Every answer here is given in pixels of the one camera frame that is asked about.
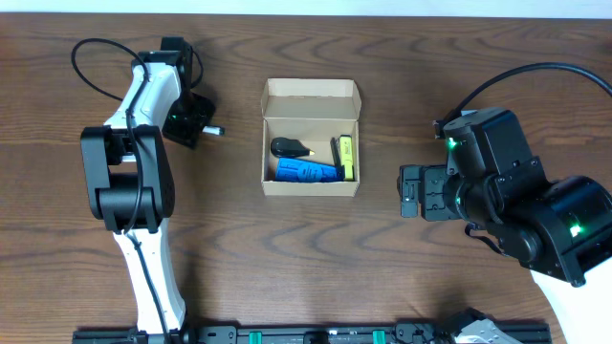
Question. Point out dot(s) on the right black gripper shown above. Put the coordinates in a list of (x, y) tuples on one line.
[(411, 191)]

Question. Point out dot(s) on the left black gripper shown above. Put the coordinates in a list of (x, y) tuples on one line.
[(189, 120)]

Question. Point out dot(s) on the black white marker pen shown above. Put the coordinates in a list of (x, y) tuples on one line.
[(214, 130)]

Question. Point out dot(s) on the yellow highlighter pen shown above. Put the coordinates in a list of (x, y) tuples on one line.
[(346, 157)]

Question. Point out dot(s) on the red black stapler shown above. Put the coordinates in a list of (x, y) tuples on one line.
[(336, 158)]

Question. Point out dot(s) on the blue plastic tool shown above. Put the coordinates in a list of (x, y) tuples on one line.
[(299, 171)]

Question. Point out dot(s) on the cardboard box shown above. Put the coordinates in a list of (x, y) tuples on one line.
[(313, 111)]

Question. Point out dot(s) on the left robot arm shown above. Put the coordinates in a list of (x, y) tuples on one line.
[(129, 181)]

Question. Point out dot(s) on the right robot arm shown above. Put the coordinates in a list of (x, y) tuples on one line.
[(560, 231)]

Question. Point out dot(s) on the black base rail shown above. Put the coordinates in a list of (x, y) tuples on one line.
[(468, 326)]

